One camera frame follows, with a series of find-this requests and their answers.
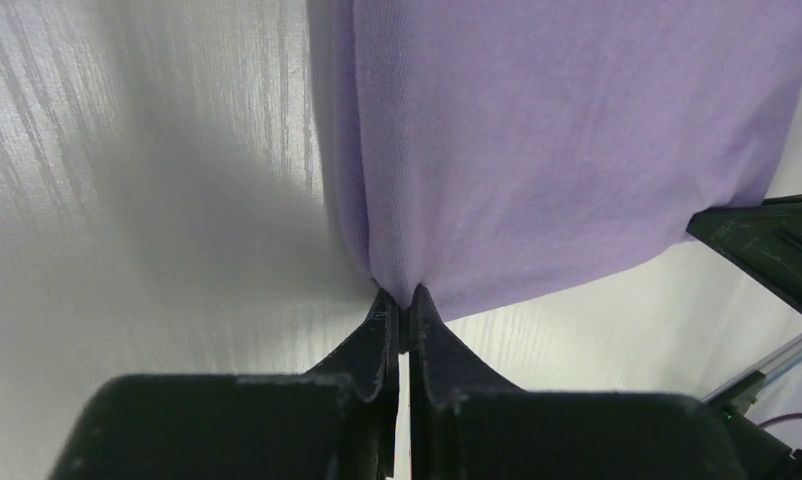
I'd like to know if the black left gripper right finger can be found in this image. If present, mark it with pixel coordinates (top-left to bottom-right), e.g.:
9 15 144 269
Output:
407 287 746 479

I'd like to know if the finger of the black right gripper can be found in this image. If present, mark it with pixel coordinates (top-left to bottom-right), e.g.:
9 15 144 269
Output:
686 194 802 315

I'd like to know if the purple t shirt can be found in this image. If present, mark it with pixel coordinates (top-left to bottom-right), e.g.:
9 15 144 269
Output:
309 1 802 319

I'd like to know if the aluminium frame rail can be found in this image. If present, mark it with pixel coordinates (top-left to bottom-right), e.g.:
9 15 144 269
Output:
701 333 802 403

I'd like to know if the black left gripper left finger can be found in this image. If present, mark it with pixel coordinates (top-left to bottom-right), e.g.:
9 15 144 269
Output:
51 292 399 479

